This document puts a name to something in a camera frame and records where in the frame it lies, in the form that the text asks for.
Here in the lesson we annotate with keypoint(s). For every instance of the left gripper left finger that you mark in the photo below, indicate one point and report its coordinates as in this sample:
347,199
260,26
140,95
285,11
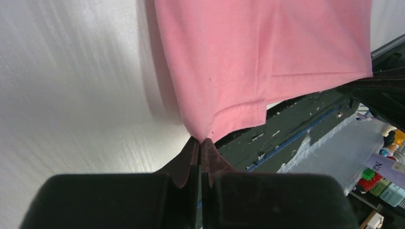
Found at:
165,199

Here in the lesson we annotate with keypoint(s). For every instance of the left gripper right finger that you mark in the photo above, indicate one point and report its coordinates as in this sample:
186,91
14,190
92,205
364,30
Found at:
247,200

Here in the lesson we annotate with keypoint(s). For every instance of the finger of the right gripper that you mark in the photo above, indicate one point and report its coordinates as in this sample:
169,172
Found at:
383,94

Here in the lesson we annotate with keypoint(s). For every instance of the pink t shirt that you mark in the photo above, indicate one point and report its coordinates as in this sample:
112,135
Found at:
230,59

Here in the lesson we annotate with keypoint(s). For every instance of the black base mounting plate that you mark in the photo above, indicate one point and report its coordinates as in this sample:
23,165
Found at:
267,147

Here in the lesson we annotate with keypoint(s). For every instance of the clear plastic storage bin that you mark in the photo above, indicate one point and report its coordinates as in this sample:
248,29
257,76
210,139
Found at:
341,152

